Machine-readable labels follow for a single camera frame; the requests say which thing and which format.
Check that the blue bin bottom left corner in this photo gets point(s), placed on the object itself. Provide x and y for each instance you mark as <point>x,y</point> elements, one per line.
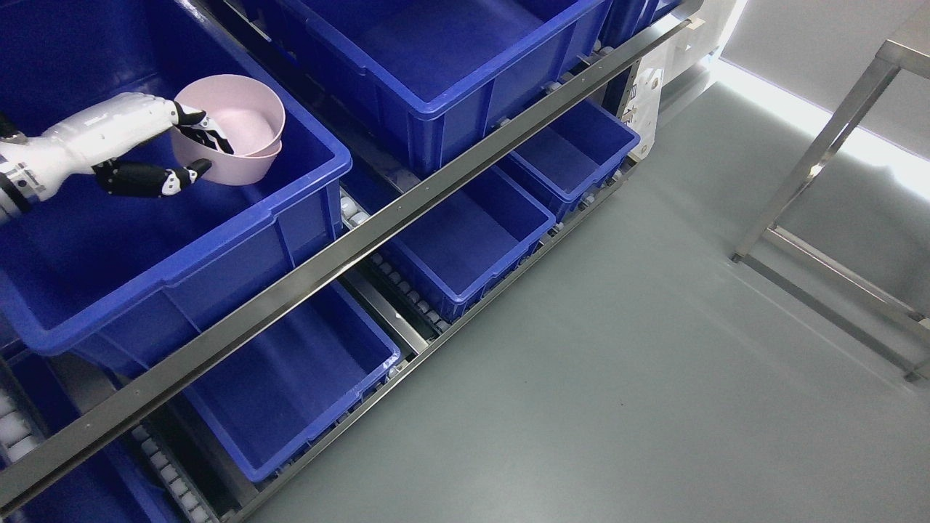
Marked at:
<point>110,486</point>

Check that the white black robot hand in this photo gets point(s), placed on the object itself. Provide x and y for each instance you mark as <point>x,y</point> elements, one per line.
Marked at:
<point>92,141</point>

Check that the large blue bin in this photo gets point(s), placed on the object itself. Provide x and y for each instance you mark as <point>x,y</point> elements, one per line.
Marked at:
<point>432,78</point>
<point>123,282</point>

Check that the blue bin top right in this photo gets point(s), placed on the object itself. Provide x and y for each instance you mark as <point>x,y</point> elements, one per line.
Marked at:
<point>625,18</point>

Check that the steel shelf rail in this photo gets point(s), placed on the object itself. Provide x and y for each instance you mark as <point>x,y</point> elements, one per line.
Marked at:
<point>79,441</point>

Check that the blue bin lower middle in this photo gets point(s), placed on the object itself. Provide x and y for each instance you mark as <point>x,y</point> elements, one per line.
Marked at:
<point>461,248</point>

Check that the large blue bin centre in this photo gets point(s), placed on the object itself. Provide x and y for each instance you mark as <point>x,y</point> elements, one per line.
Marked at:
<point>432,78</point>

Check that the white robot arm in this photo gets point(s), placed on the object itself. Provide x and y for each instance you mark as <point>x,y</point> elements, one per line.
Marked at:
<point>21,187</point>

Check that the blue bin lower left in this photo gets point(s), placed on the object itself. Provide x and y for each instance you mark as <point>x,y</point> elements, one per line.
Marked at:
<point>288,385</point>

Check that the pink bowl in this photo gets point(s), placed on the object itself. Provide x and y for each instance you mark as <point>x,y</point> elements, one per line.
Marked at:
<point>249,112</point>
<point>231,170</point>

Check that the large blue bin left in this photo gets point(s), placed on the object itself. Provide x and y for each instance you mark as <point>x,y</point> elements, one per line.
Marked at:
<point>123,282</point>

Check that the stainless steel table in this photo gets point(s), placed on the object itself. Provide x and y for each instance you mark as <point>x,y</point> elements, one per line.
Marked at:
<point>847,226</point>

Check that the blue bin lower right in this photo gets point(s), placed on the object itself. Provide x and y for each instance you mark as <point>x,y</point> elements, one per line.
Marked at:
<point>571,157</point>

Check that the white sign board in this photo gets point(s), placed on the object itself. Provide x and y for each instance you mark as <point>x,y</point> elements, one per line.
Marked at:
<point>667,79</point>

